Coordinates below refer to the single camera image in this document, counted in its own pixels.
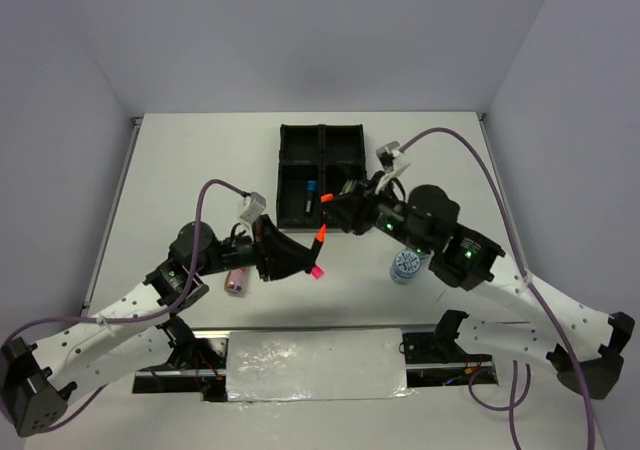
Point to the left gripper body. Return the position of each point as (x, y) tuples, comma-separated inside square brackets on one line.
[(262, 246)]

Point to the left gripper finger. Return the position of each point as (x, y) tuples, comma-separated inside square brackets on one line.
[(282, 267), (281, 245)]

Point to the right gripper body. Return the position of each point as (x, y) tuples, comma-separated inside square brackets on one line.
[(372, 196)]

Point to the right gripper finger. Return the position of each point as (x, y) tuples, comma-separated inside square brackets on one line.
[(343, 218), (351, 202)]

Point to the orange tip black highlighter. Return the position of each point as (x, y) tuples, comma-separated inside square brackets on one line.
[(318, 242)]

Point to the pink highlighter cap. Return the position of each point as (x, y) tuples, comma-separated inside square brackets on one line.
[(317, 272)]

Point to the blue tip black highlighter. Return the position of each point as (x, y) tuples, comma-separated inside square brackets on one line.
[(309, 202)]

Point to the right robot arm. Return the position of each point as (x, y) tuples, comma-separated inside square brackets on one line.
[(581, 345)]

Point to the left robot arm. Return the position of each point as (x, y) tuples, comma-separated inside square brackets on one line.
[(41, 380)]

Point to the pink bottle of pens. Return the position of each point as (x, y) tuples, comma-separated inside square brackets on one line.
[(236, 281)]

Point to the black compartment tray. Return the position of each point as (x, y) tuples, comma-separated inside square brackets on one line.
[(328, 154)]

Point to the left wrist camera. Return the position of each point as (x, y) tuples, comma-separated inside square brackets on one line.
[(251, 208)]

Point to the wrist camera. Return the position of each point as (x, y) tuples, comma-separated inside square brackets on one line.
[(393, 161), (251, 208)]

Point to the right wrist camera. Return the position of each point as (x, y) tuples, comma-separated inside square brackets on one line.
[(393, 161)]

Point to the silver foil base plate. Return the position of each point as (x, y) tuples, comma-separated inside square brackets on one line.
[(315, 366)]

